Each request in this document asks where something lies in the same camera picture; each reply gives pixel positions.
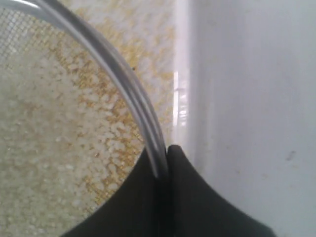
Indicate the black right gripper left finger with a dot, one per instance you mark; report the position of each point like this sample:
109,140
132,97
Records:
130,212

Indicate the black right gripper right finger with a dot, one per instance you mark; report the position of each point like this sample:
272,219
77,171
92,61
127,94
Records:
199,211

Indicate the yellow grain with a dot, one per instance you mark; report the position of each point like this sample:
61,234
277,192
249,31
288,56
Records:
67,140

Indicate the round steel mesh sieve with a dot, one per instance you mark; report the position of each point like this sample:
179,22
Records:
114,64

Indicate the white square plastic tray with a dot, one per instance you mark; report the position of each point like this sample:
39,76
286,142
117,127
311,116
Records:
193,89

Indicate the fine yellow millet grains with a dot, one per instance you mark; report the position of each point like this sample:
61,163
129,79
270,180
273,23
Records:
143,32

